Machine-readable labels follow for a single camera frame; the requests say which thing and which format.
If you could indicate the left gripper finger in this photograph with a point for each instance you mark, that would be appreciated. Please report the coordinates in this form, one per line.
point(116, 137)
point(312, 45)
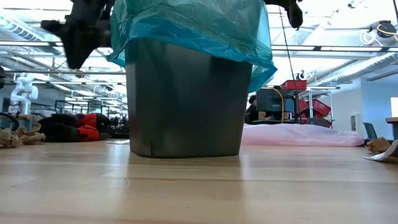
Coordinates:
point(88, 45)
point(71, 46)

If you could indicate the teal plastic trash bag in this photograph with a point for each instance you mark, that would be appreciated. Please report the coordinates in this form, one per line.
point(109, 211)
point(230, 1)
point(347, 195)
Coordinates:
point(186, 25)

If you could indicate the brown paper ball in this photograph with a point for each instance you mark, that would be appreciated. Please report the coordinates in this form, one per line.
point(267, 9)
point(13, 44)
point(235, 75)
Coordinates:
point(7, 139)
point(31, 137)
point(378, 145)

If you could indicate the grey plastic trash bin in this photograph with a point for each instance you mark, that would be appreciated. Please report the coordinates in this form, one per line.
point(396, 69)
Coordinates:
point(186, 109)

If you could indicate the pink plastic trash bag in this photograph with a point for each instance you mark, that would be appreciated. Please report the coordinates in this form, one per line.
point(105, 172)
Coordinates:
point(298, 135)

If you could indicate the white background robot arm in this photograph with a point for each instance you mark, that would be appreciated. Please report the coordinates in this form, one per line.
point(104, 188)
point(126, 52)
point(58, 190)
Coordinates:
point(23, 93)

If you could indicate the black workstation frames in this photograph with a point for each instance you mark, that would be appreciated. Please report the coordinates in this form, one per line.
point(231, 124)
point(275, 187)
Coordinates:
point(71, 104)

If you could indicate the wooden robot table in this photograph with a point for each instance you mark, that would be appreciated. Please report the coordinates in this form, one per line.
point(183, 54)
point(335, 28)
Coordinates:
point(26, 117)

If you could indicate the red and black cloth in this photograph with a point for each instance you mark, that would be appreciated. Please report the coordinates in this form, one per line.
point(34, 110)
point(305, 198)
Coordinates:
point(88, 132)

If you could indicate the metal shelf rack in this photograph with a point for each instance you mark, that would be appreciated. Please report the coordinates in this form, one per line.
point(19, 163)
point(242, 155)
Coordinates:
point(311, 99)

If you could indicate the black monitor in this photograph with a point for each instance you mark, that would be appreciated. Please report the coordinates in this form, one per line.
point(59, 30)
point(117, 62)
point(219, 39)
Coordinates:
point(275, 100)

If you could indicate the tilted red storage bin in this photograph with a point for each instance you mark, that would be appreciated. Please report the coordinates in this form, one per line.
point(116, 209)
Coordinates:
point(315, 107)

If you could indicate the person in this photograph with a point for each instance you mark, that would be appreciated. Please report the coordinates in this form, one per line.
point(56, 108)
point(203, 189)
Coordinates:
point(252, 110)

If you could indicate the dark storage bin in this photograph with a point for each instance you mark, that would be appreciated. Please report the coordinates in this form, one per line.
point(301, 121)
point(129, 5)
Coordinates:
point(320, 122)

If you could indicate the teal chair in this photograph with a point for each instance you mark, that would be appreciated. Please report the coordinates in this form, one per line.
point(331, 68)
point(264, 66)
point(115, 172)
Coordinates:
point(370, 130)

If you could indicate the wooden desk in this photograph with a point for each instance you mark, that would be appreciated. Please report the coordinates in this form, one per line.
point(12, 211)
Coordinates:
point(392, 121)

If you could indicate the black aluminium table frame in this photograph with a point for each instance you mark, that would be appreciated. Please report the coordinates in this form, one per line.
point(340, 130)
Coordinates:
point(119, 136)

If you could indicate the small wall box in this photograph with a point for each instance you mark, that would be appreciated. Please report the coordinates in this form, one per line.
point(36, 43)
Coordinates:
point(353, 123)

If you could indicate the pale wall screen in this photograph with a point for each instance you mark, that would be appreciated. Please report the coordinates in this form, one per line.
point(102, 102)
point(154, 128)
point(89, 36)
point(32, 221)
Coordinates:
point(394, 107)

